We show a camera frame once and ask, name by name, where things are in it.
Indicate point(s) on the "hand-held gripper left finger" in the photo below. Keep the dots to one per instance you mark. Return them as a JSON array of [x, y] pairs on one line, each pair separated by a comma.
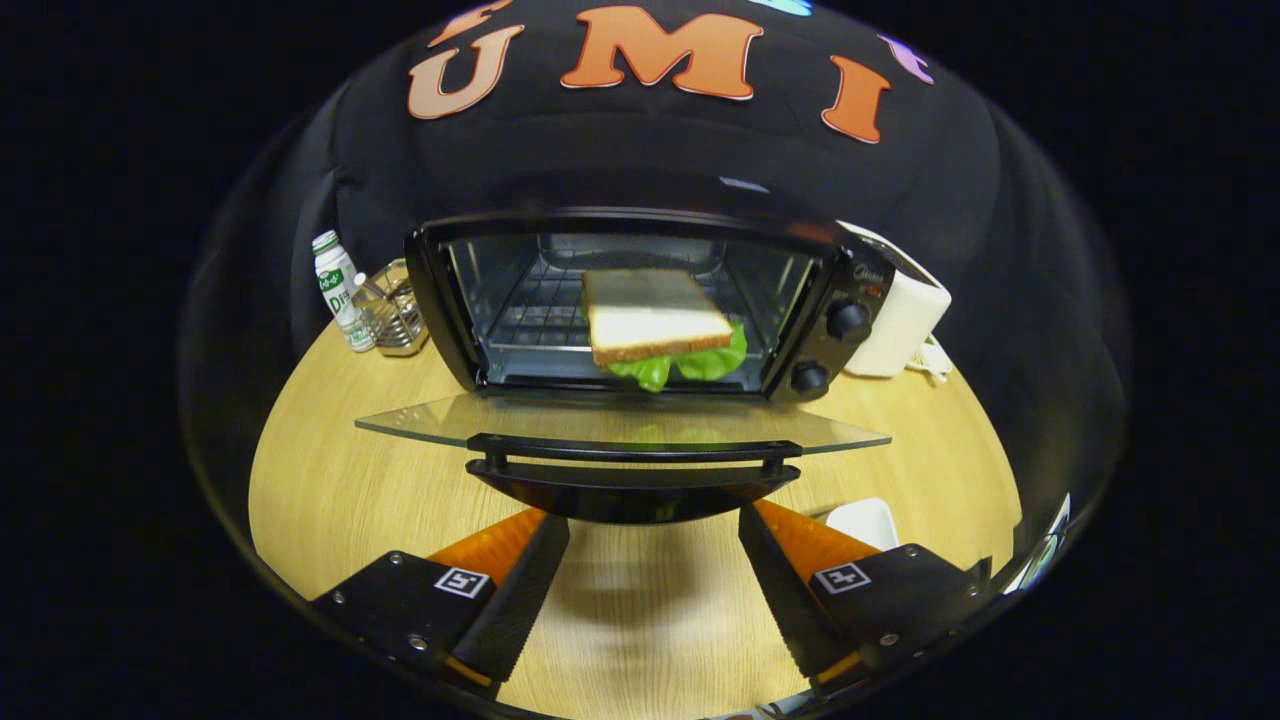
[[520, 600]]

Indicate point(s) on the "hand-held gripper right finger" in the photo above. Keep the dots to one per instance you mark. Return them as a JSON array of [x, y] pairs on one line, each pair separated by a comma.
[[785, 600]]

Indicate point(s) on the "black toaster oven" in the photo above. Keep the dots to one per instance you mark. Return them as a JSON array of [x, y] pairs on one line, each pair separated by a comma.
[[850, 290]]

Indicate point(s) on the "bread and lettuce sandwich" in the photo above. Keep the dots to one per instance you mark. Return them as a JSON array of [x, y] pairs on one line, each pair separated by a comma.
[[650, 310]]

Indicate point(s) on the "white slot toaster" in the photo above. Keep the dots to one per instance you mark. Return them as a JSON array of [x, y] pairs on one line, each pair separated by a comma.
[[905, 325]]

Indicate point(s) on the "white rectangular plate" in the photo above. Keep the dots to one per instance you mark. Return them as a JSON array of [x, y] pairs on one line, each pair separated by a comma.
[[865, 522]]

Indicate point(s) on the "white plastic drink bottle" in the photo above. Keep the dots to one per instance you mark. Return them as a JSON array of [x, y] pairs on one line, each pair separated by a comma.
[[340, 290]]

